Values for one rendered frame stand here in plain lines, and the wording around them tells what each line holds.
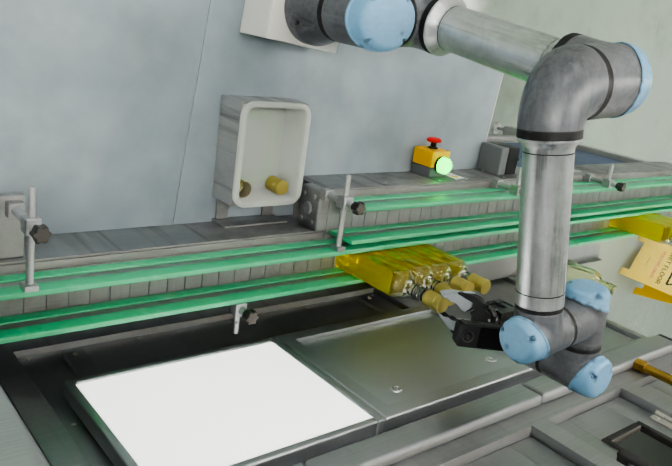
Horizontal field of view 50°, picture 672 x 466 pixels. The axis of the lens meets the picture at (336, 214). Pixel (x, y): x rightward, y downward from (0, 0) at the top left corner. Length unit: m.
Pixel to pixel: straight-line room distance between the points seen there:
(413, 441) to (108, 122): 0.80
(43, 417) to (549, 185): 0.86
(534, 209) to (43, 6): 0.88
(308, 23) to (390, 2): 0.19
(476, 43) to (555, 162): 0.32
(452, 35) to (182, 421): 0.81
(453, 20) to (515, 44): 0.15
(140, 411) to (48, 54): 0.63
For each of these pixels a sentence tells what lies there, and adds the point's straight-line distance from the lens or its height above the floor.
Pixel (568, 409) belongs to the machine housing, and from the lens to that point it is 1.53.
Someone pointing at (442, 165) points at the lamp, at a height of 0.85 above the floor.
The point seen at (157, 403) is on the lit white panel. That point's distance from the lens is 1.25.
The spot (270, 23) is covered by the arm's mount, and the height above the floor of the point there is 0.85.
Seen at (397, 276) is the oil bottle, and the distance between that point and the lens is 1.52.
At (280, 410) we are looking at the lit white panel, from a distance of 1.26.
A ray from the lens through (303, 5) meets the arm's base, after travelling 1.43.
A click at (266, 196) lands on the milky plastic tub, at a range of 1.57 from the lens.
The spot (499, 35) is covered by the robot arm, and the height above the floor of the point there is 1.25.
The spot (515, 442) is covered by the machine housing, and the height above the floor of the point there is 1.43.
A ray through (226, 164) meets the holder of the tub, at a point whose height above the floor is 0.80.
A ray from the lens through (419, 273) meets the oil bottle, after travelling 1.56.
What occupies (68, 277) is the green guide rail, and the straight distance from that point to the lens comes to 1.30.
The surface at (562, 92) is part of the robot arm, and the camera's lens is 1.08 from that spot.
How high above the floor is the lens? 2.05
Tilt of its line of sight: 46 degrees down
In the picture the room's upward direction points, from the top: 115 degrees clockwise
